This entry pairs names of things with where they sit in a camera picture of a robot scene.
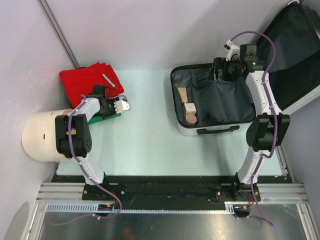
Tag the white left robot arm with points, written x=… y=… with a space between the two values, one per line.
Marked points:
x=72 y=133

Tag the aluminium frame post left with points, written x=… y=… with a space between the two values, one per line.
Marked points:
x=53 y=22

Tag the green plastic bin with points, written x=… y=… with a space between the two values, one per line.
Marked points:
x=97 y=119

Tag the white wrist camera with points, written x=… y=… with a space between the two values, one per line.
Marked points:
x=121 y=105
x=232 y=50

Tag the red garment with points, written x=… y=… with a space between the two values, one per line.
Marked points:
x=80 y=81

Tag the space astronaut print suitcase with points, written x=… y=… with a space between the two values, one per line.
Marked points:
x=291 y=45

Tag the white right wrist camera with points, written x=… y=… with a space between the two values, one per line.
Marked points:
x=232 y=50

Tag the pink octagonal jar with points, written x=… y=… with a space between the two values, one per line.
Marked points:
x=190 y=119

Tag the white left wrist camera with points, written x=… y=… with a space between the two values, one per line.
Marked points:
x=121 y=105

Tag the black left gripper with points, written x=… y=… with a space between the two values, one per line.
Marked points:
x=105 y=115

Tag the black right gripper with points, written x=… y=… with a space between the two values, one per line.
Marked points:
x=221 y=63

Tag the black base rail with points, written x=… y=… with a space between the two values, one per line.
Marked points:
x=169 y=192

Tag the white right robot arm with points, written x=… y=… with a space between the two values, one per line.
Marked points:
x=270 y=125

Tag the grey slotted cable duct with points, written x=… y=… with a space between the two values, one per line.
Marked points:
x=103 y=208

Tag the beige cylindrical drum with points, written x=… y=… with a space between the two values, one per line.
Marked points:
x=39 y=136

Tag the tan cardboard piece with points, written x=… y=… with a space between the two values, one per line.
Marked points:
x=183 y=94

